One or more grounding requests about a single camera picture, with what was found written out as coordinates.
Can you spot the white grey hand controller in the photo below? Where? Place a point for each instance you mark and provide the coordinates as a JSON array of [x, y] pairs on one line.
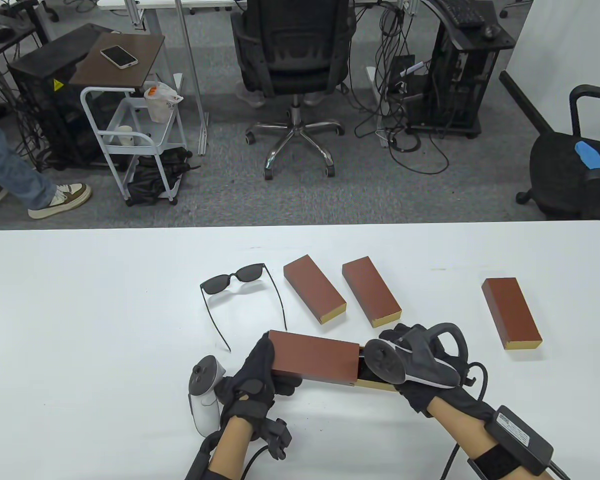
[[425, 360], [205, 405]]

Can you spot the white utility cart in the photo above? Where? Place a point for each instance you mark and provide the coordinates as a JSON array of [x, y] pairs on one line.
[[140, 117]]

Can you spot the black computer tower yellow sticker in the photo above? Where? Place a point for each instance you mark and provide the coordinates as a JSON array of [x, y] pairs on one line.
[[45, 115]]

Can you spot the white smartphone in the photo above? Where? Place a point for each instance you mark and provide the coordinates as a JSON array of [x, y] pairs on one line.
[[119, 56]]

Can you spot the black bag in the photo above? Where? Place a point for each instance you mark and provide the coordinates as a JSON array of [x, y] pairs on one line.
[[150, 180]]

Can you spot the white paper cup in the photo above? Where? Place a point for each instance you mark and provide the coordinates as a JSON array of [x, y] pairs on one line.
[[125, 136]]

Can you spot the white partition panel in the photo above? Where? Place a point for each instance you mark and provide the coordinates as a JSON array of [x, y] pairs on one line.
[[570, 50]]

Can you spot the person's right forearm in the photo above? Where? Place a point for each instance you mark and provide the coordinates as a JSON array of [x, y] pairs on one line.
[[460, 425]]

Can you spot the black forearm sensor pack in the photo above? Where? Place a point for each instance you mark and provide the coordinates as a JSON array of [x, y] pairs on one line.
[[517, 435], [200, 462]]

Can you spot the brown side table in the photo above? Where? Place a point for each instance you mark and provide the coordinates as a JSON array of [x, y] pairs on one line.
[[105, 75]]

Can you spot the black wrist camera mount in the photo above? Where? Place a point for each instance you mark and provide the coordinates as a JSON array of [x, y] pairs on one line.
[[280, 440]]

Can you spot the black sunglasses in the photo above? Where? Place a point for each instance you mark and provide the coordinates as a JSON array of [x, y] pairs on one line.
[[217, 284]]

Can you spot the white plastic bag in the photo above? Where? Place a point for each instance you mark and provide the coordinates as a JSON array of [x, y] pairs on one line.
[[160, 105]]

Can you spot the blue cloth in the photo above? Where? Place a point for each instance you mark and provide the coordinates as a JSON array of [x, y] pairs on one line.
[[597, 157]]

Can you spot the person's left hand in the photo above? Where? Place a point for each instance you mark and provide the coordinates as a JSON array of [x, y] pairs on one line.
[[252, 390]]

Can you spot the person's left forearm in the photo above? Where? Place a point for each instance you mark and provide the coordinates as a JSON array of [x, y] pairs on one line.
[[230, 450]]

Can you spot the person's right hand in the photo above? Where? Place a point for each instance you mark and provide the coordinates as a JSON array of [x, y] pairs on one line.
[[440, 397]]

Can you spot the black computer desk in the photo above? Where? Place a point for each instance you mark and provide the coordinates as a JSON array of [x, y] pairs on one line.
[[500, 40]]

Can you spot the brown sliding storage box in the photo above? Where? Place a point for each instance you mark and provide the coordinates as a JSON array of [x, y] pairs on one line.
[[315, 357], [370, 290], [510, 310], [312, 285]]

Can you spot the black office chair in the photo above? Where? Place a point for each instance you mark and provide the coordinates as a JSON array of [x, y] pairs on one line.
[[560, 170], [295, 55]]

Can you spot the black keyboard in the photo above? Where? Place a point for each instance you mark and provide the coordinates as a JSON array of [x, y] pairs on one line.
[[462, 12]]

